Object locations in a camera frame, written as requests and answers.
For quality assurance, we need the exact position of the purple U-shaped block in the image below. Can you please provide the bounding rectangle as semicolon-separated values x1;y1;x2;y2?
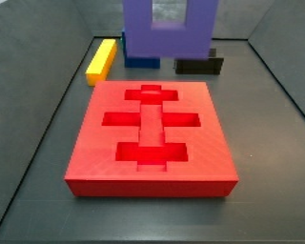
123;0;218;59

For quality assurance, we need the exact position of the red board with cutouts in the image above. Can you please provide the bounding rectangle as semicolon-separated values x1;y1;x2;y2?
65;81;238;197

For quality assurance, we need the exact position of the black angle fixture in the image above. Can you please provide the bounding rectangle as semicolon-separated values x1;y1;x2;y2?
174;49;223;75

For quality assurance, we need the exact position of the blue U-shaped block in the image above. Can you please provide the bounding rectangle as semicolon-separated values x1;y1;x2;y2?
121;31;159;69

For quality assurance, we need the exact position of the yellow long block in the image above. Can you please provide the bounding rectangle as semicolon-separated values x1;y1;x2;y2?
85;39;117;87

